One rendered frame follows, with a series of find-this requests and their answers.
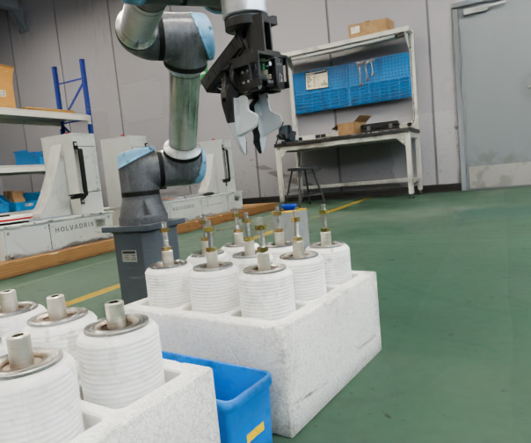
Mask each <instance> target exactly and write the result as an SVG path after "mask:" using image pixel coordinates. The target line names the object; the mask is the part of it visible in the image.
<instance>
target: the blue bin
mask: <svg viewBox="0 0 531 443"><path fill-rule="evenodd" d="M162 357H163V359H170V360H175V361H177V362H180V363H189V364H194V365H199V366H204V367H210V368H212V370H213V376H214V385H215V400H216V408H217V416H218V424H219V432H220V440H221V443H273V435H272V416H271V397H270V386H271V384H272V374H271V373H270V372H269V371H266V370H262V369H257V368H253V367H244V366H239V365H235V364H230V363H226V362H221V361H216V360H211V359H203V358H199V357H193V356H189V355H184V354H180V353H175V352H167V351H162Z"/></svg>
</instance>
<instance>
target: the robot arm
mask: <svg viewBox="0 0 531 443"><path fill-rule="evenodd" d="M121 1H122V2H123V3H124V8H123V11H121V12H120V14H119V15H118V17H117V18H116V22H115V33H116V36H117V39H118V41H119V43H120V44H121V45H122V46H123V47H124V48H125V49H126V50H127V51H128V52H129V53H131V54H133V55H135V56H137V57H140V58H142V59H145V60H149V61H164V66H165V67H166V68H167V69H168V70H169V140H168V141H166V142H165V144H164V150H156V149H155V148H154V147H153V146H149V147H144V148H138V149H131V150H128V151H124V152H122V153H120V154H119V155H118V157H117V162H118V168H117V170H118V171H119V178H120V191H121V198H122V202H121V208H120V217H119V225H120V226H134V225H143V224H151V223H157V222H165V221H168V220H169V218H168V213H167V212H166V210H165V207H164V204H163V202H162V200H161V198H160V192H159V187H168V186H177V185H193V184H198V183H200V182H201V181H202V180H203V179H204V177H205V175H206V170H207V165H206V162H207V157H206V153H205V150H204V149H203V148H202V147H201V146H200V144H199V143H198V142H197V134H198V118H199V102H200V83H201V84H202V85H203V87H204V89H205V91H206V92H208V93H219V94H221V102H222V109H223V111H224V114H225V118H226V121H227V123H229V128H230V131H231V133H232V135H233V137H234V139H235V141H236V144H237V146H238V147H239V148H240V150H241V152H242V154H244V155H245V154H247V142H246V139H245V134H247V133H249V132H250V131H251V130H252V132H253V144H254V145H255V147H256V149H257V150H258V153H259V154H261V153H263V152H264V149H265V146H266V136H267V135H268V134H270V133H271V132H273V131H275V130H276V129H278V128H280V127H281V125H282V118H281V116H280V115H279V114H277V113H274V112H272V110H271V107H270V103H269V100H268V94H275V93H279V92H281V90H285V89H288V88H290V85H289V74H288V65H287V55H283V54H280V52H278V51H273V40H272V30H271V27H273V26H276V25H277V24H278V23H277V16H274V15H272V16H268V6H267V0H121ZM167 5H172V6H203V7H204V8H205V9H206V10H208V11H210V12H212V13H214V14H222V20H223V21H224V25H225V32H226V33H227V34H230V35H234V38H233V39H232V40H231V42H230V43H229V44H228V45H227V46H226V47H225V49H224V50H223V51H222V53H221V54H220V56H219V57H218V58H217V60H216V61H215V63H214V64H213V65H212V67H211V68H210V69H209V71H208V72H207V73H206V75H204V76H203V78H202V79H201V80H200V74H201V73H202V72H204V71H205V70H206V69H207V61H212V60H213V59H214V58H215V37H214V32H213V28H212V26H211V23H210V20H209V18H208V17H207V16H206V15H205V14H203V13H194V12H191V11H189V12H164V11H165V9H166V7H167ZM274 56H276V57H274ZM283 66H285V68H286V78H287V81H286V82H284V75H283ZM267 93H268V94H267ZM251 99H252V100H253V101H252V102H251V103H250V105H249V100H251Z"/></svg>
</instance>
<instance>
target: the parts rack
mask: <svg viewBox="0 0 531 443"><path fill-rule="evenodd" d="M79 64H80V70H81V78H78V79H74V80H70V81H67V82H63V83H59V81H58V75H57V67H51V68H52V74H53V80H54V87H55V99H56V105H57V109H62V101H61V94H60V87H59V85H60V84H66V83H70V82H74V81H77V80H81V79H82V83H81V85H80V87H79V89H78V91H77V93H76V95H75V97H74V98H73V100H72V102H71V104H70V106H69V109H68V110H70V108H71V107H72V106H73V104H74V102H75V100H76V97H77V95H78V93H79V91H80V90H81V89H82V87H83V91H84V103H85V111H86V114H78V113H59V112H49V111H38V110H28V109H18V108H8V107H0V123H5V124H21V125H37V126H53V127H59V129H60V131H61V134H64V133H65V130H66V131H67V132H68V133H71V132H70V131H69V130H68V129H67V128H66V127H65V126H64V124H69V123H73V122H78V121H83V120H86V121H87V124H88V130H89V134H94V131H93V125H92V117H91V105H90V98H89V91H88V84H87V77H86V70H85V64H84V59H79ZM65 120H74V121H70V122H64V121H65ZM28 174H46V170H45V164H32V165H2V166H0V176H10V175H28ZM32 211H33V210H26V211H18V212H9V213H4V214H0V215H5V214H9V215H15V214H30V213H31V212H32Z"/></svg>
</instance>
